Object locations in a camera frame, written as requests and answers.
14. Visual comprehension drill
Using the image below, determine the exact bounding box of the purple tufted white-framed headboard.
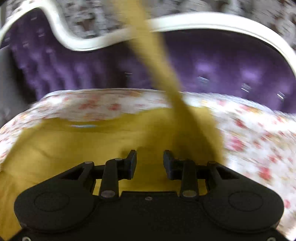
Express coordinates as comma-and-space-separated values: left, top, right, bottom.
1, 10, 295, 113

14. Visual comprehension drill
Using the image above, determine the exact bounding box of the grey satin pillow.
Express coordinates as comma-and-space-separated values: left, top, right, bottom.
0, 46, 36, 126

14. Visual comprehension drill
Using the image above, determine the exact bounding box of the floral quilted bedspread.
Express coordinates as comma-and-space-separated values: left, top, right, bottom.
1, 89, 295, 240

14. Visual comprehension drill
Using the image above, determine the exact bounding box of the mustard yellow knit sweater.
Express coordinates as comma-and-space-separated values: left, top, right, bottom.
1, 1, 224, 239

